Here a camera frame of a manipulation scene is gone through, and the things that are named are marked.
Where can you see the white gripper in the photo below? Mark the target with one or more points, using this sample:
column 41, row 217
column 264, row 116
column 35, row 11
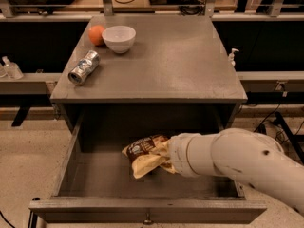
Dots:
column 178, row 154

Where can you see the brown chip bag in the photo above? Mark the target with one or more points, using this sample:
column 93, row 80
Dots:
column 142, row 157

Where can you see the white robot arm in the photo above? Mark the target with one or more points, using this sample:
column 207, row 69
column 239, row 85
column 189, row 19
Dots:
column 252, row 159

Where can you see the metal drawer knob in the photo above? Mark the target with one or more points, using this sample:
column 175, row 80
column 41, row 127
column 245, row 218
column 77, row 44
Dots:
column 147, row 220

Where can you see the open grey top drawer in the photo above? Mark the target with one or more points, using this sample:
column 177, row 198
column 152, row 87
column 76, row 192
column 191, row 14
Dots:
column 96, row 183

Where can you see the grey cabinet counter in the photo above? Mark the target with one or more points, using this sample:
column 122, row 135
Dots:
column 175, row 59

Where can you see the white pump bottle right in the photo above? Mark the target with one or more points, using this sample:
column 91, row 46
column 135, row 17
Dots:
column 231, row 56

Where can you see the silver soda can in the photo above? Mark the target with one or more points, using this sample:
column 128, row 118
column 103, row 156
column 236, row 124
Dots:
column 84, row 68

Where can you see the white ceramic bowl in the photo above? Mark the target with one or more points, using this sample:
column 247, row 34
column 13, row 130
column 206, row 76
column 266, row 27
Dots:
column 119, row 39

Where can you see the black table leg right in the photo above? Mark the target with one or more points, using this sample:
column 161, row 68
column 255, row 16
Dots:
column 294, row 139

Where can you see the orange fruit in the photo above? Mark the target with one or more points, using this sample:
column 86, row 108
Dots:
column 95, row 35

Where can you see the clear sanitizer bottle left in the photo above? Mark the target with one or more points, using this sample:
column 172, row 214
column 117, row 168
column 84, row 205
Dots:
column 12, row 69

